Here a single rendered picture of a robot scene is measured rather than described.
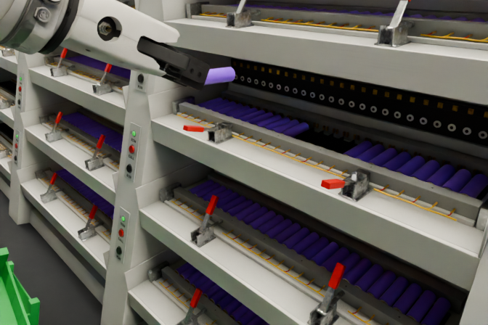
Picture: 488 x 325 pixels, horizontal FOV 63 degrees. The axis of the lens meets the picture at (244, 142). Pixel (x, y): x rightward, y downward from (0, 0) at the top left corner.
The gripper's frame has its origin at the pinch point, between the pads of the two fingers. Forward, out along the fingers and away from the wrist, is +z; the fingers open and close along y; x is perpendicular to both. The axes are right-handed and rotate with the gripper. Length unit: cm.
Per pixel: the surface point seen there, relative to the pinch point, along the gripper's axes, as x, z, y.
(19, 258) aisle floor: 62, 27, 78
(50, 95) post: 15, 29, 100
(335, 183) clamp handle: 6.6, 14.2, -15.1
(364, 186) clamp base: 5.8, 21.2, -15.5
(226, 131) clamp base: 5.4, 21.7, 11.1
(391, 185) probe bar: 4.6, 23.4, -18.0
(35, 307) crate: 57, 18, 45
